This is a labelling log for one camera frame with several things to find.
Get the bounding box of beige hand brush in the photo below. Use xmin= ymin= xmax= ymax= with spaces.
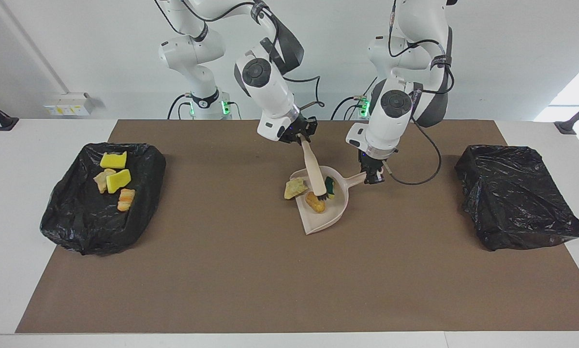
xmin=301 ymin=138 xmax=328 ymax=201

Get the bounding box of beige plastic dustpan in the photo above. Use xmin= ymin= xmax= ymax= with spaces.
xmin=289 ymin=166 xmax=367 ymax=235

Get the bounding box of striped croissant pastry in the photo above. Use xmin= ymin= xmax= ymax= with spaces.
xmin=284 ymin=177 xmax=309 ymax=200

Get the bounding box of brown bread roll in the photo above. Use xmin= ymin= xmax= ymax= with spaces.
xmin=305 ymin=192 xmax=327 ymax=214

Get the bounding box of large pale bread lump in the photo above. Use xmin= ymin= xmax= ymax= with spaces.
xmin=118 ymin=188 xmax=136 ymax=212

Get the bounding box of wedge yellow sponge piece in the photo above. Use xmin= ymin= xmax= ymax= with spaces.
xmin=106 ymin=169 xmax=132 ymax=194

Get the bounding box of notched yellow sponge piece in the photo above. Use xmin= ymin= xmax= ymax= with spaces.
xmin=100 ymin=151 xmax=128 ymax=169

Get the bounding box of small pale bread chunk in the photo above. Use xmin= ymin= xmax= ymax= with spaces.
xmin=94 ymin=168 xmax=117 ymax=194

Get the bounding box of black bag lined bin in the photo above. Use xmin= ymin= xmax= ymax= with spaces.
xmin=40 ymin=142 xmax=167 ymax=256
xmin=454 ymin=145 xmax=579 ymax=251

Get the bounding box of brown table mat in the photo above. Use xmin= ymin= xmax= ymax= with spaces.
xmin=16 ymin=120 xmax=579 ymax=334

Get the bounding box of black left base cable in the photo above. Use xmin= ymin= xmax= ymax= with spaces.
xmin=331 ymin=95 xmax=367 ymax=120

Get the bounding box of black base cable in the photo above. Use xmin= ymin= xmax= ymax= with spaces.
xmin=331 ymin=95 xmax=367 ymax=120
xmin=167 ymin=93 xmax=193 ymax=120

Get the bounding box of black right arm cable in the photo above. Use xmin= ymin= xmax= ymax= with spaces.
xmin=154 ymin=0 xmax=325 ymax=111

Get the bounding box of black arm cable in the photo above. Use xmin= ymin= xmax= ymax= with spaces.
xmin=154 ymin=0 xmax=325 ymax=111
xmin=387 ymin=0 xmax=455 ymax=186

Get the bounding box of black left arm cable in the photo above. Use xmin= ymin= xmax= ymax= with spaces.
xmin=387 ymin=0 xmax=455 ymax=186

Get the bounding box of black right base cable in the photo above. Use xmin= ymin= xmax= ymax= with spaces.
xmin=167 ymin=93 xmax=193 ymax=120

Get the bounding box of white wall socket box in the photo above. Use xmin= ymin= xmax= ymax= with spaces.
xmin=44 ymin=93 xmax=94 ymax=116

